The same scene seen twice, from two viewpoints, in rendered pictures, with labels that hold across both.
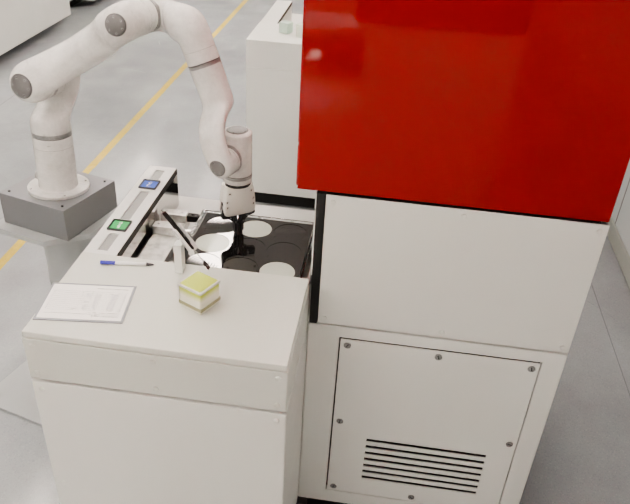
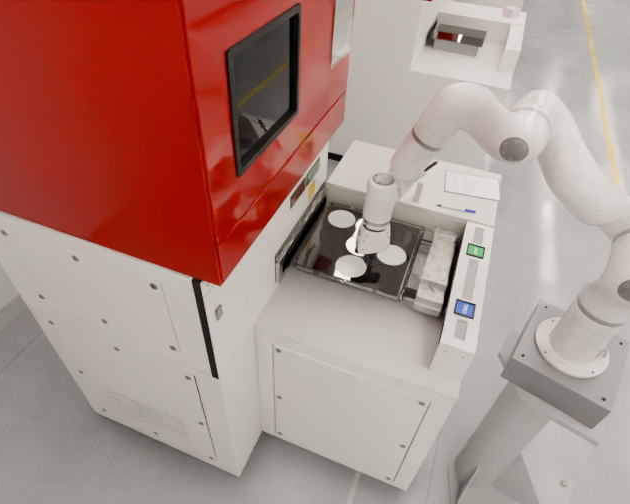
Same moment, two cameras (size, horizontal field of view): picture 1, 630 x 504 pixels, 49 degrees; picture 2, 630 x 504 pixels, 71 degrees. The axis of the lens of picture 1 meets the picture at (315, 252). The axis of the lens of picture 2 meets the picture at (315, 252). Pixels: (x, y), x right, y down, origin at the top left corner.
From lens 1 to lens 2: 2.89 m
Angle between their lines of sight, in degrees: 102
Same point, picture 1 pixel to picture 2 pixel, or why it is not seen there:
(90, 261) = (483, 216)
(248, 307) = (370, 169)
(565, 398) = (57, 380)
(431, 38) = not seen: outside the picture
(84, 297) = (474, 187)
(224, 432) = not seen: hidden behind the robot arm
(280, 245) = (332, 243)
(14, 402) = (541, 470)
